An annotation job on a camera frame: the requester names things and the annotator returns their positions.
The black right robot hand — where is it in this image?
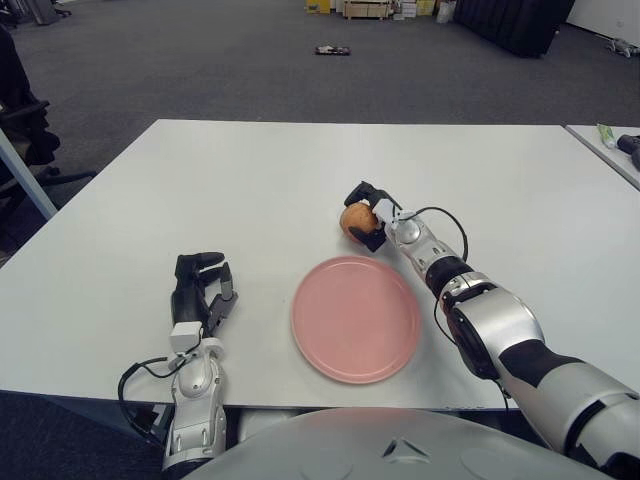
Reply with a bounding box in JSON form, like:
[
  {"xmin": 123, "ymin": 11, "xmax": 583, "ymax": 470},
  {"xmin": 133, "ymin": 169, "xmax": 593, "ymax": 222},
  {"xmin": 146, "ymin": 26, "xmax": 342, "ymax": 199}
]
[{"xmin": 343, "ymin": 179, "xmax": 401, "ymax": 254}]

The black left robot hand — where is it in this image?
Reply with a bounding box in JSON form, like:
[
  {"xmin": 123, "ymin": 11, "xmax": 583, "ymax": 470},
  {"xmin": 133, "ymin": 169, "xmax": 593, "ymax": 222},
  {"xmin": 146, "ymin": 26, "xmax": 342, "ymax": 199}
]
[{"xmin": 169, "ymin": 251, "xmax": 239, "ymax": 339}]

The red apple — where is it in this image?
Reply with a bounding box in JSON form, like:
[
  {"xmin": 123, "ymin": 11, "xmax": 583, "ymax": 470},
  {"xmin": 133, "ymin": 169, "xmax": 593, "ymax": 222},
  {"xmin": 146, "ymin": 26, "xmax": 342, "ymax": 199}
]
[{"xmin": 340, "ymin": 201, "xmax": 380, "ymax": 241}]

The pink round plate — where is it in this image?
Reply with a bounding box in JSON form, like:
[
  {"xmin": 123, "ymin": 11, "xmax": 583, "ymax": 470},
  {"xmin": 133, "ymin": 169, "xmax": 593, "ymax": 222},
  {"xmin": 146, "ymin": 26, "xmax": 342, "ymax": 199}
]
[{"xmin": 291, "ymin": 254, "xmax": 421, "ymax": 385}]

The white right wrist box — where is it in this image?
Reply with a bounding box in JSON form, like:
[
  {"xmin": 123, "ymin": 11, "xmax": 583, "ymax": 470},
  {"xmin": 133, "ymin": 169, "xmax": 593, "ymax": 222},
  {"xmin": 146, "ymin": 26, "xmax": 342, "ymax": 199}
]
[{"xmin": 372, "ymin": 198, "xmax": 404, "ymax": 226}]

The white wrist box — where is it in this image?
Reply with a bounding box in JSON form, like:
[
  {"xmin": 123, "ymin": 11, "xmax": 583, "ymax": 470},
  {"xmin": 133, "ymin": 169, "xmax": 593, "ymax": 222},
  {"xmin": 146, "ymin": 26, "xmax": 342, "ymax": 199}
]
[
  {"xmin": 372, "ymin": 198, "xmax": 404, "ymax": 226},
  {"xmin": 168, "ymin": 322, "xmax": 204, "ymax": 354}
]

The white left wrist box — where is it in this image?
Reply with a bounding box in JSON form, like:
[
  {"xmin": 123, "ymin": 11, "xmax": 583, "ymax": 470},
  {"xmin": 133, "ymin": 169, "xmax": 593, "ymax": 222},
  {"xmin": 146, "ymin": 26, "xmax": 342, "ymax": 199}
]
[{"xmin": 168, "ymin": 322, "xmax": 204, "ymax": 354}]

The wooden pallet crate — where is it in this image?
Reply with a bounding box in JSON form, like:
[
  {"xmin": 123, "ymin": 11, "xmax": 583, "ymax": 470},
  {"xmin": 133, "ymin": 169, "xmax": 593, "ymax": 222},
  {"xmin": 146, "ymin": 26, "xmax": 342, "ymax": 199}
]
[{"xmin": 343, "ymin": 0, "xmax": 391, "ymax": 21}]

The grey desk leg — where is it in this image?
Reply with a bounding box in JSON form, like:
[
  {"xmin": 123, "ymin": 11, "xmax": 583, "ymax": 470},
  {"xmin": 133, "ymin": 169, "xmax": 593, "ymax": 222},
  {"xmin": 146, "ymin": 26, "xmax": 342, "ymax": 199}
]
[{"xmin": 0, "ymin": 130, "xmax": 59, "ymax": 221}]

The grey robot torso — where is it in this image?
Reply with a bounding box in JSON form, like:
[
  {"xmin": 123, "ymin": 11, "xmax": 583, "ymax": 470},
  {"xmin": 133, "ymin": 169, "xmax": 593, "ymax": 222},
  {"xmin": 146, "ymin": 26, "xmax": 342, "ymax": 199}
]
[{"xmin": 179, "ymin": 405, "xmax": 609, "ymax": 480}]

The black curtain partition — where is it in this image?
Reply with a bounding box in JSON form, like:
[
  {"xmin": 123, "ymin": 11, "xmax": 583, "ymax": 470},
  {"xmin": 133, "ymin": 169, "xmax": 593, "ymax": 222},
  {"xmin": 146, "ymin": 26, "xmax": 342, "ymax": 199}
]
[{"xmin": 452, "ymin": 0, "xmax": 575, "ymax": 59}]

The white side table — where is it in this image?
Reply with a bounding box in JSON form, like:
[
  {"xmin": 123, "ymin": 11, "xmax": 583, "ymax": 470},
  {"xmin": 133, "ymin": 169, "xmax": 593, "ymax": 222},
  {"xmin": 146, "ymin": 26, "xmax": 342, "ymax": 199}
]
[{"xmin": 563, "ymin": 124, "xmax": 640, "ymax": 194}]

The black office chair with jacket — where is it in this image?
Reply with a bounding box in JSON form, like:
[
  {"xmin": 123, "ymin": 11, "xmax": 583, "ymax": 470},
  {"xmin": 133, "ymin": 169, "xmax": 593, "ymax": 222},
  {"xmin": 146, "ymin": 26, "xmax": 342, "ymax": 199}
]
[{"xmin": 0, "ymin": 27, "xmax": 97, "ymax": 211}]

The grey robot dog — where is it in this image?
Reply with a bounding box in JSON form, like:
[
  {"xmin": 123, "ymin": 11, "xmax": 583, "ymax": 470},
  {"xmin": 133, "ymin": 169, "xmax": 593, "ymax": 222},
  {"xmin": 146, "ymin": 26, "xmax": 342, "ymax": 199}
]
[{"xmin": 604, "ymin": 37, "xmax": 639, "ymax": 57}]

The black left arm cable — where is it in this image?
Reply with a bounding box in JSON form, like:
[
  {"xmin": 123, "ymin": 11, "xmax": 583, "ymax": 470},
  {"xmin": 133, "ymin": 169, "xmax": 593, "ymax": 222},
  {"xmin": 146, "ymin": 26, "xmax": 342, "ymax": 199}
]
[{"xmin": 117, "ymin": 355, "xmax": 184, "ymax": 436}]

